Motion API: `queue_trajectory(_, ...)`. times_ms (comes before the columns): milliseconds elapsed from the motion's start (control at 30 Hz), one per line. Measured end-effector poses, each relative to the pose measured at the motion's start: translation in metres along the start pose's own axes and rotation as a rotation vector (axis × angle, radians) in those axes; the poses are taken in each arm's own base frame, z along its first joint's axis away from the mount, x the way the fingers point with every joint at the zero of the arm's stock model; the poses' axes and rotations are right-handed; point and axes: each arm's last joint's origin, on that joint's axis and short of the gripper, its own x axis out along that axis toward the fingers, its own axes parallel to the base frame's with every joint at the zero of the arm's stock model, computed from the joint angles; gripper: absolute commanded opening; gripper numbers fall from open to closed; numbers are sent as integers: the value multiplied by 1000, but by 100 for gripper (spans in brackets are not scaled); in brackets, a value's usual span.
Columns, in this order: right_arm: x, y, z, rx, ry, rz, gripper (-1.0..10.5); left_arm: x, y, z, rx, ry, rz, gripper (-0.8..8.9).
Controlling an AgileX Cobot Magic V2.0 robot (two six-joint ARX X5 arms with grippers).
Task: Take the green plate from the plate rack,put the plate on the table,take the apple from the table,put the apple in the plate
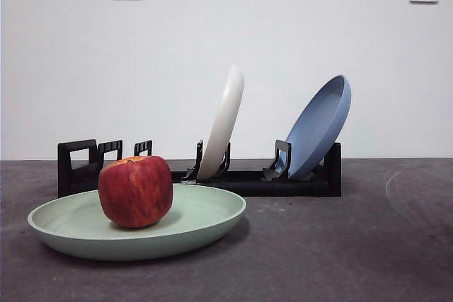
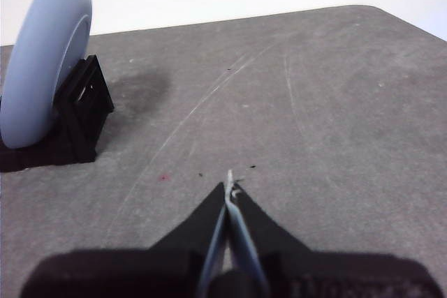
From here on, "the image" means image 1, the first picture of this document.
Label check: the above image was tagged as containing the green plate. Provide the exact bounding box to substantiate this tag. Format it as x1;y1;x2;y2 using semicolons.
27;183;247;262

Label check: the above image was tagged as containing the red apple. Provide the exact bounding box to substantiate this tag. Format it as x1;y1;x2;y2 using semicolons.
98;155;174;229

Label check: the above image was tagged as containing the white plate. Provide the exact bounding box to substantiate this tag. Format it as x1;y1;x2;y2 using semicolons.
196;64;246;180

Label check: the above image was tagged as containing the blue plate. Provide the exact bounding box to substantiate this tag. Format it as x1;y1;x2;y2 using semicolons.
284;74;352;180

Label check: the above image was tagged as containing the black plate rack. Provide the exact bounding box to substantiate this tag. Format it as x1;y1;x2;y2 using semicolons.
57;139;343;198

